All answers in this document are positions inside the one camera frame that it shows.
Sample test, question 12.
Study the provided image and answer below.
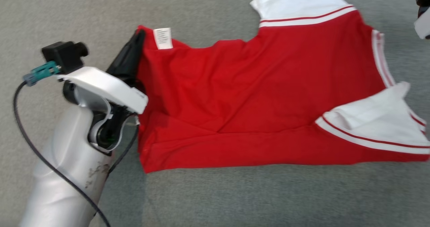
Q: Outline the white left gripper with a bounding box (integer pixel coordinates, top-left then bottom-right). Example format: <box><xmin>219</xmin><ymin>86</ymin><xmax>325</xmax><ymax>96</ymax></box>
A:
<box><xmin>55</xmin><ymin>30</ymin><xmax>149</xmax><ymax>153</ymax></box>

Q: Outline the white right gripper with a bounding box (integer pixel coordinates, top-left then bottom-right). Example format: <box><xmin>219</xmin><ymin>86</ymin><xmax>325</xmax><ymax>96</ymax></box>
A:
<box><xmin>413</xmin><ymin>0</ymin><xmax>430</xmax><ymax>40</ymax></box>

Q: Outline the red t-shirt with white sleeves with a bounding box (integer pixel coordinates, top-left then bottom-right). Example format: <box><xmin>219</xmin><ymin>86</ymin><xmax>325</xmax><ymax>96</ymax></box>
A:
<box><xmin>136</xmin><ymin>0</ymin><xmax>430</xmax><ymax>174</ymax></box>

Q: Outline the grey fabric sofa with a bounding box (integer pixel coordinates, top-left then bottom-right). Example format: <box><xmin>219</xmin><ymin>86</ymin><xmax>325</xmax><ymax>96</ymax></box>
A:
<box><xmin>0</xmin><ymin>0</ymin><xmax>430</xmax><ymax>227</ymax></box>

